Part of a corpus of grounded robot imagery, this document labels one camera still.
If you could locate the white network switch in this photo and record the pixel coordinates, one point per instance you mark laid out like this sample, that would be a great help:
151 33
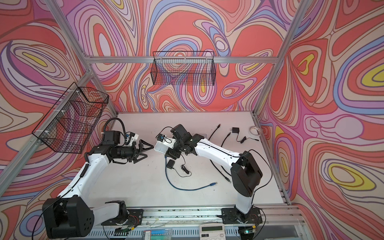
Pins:
162 147

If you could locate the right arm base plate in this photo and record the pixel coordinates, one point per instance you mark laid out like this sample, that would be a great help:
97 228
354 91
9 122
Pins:
234 216

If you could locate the black wire basket back wall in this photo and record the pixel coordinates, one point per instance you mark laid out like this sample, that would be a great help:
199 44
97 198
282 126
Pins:
183 68

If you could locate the clear plastic box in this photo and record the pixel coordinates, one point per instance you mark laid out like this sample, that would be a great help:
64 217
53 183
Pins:
157 234

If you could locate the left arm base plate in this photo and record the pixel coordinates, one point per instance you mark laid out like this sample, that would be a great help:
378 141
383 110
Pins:
133 218

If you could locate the black wire basket wall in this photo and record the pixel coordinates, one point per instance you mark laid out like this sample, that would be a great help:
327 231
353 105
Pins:
68 125
183 68

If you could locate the white calculator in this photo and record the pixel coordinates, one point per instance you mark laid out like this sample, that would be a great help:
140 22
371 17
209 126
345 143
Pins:
212 231

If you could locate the black wire basket left wall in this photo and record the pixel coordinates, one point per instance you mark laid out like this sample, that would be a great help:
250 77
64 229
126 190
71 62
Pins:
68 125

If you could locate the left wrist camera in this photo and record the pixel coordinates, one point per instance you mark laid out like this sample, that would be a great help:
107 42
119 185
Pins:
131 138

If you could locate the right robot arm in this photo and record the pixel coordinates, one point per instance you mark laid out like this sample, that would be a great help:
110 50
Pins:
245 172

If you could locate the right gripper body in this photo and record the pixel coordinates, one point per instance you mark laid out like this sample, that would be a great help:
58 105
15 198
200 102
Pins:
177 150

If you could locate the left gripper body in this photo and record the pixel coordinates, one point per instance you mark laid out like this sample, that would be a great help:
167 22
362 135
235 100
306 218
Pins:
127 152

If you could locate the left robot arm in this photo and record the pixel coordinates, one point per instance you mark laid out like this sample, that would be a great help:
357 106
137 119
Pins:
69 215

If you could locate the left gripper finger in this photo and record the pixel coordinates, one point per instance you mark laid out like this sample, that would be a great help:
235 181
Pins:
139 157
143 146

